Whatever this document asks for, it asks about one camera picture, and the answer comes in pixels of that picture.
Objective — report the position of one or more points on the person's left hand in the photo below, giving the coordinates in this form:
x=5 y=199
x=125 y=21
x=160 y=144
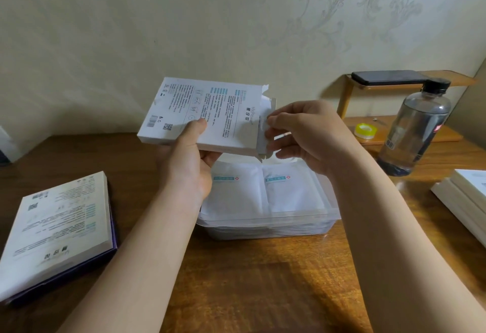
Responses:
x=182 y=169

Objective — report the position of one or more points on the person's right hand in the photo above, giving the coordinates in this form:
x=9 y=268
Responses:
x=326 y=139

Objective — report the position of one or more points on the clear plastic container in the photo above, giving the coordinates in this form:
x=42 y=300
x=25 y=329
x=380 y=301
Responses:
x=265 y=230

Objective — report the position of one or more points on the white box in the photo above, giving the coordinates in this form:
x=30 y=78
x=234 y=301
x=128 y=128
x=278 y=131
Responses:
x=455 y=207
x=57 y=226

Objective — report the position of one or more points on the purple box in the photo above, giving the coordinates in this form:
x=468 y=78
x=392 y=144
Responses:
x=68 y=276

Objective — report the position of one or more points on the person's left forearm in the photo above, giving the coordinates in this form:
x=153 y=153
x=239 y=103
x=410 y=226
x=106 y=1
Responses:
x=136 y=264

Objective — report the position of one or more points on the person's right forearm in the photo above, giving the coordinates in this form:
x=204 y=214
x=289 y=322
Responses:
x=402 y=256

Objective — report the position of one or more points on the yellow tape roll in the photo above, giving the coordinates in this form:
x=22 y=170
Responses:
x=365 y=131

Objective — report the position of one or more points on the black smartphone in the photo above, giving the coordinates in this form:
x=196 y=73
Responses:
x=389 y=78

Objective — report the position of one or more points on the clear bottle with black cap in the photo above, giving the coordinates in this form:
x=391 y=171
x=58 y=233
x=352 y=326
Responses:
x=414 y=131

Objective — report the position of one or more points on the small wooden desk shelf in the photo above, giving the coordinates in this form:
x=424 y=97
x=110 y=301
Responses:
x=452 y=135

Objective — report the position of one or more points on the white bookshelf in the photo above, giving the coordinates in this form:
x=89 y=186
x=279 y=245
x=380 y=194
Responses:
x=9 y=146

